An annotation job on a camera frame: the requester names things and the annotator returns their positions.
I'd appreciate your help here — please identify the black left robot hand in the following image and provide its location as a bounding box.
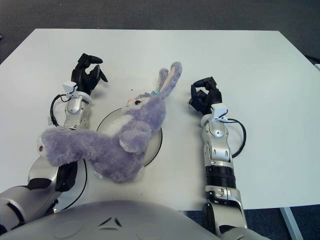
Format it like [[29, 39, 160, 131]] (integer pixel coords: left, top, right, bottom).
[[71, 52, 109, 97]]

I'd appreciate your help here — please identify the white wrist module box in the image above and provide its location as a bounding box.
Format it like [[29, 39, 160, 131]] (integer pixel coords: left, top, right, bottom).
[[62, 81, 77, 95], [211, 103, 230, 122]]

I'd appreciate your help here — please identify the grey metal table leg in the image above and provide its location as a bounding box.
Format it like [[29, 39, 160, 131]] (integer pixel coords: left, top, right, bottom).
[[279, 206, 307, 240]]

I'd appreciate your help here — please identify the white left wrist module box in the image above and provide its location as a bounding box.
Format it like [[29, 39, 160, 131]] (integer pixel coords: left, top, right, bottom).
[[62, 81, 77, 95]]

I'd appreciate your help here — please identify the grey robot torso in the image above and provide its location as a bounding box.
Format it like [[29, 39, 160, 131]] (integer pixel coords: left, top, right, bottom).
[[2, 199, 221, 240]]

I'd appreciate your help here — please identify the purple plush bunny doll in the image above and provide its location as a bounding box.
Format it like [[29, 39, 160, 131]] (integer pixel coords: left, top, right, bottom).
[[36, 61, 183, 185]]

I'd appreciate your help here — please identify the white right wrist module box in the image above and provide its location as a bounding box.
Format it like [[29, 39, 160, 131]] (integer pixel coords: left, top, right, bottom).
[[211, 103, 230, 122]]

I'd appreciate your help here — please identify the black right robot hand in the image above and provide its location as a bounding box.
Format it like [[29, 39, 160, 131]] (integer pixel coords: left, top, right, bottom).
[[188, 76, 223, 117]]

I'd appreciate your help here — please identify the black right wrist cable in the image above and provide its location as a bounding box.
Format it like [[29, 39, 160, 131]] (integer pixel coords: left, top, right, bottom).
[[224, 117, 248, 158]]

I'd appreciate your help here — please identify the white plate with black rim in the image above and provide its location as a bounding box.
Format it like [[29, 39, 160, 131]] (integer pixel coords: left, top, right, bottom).
[[96, 106, 165, 168]]

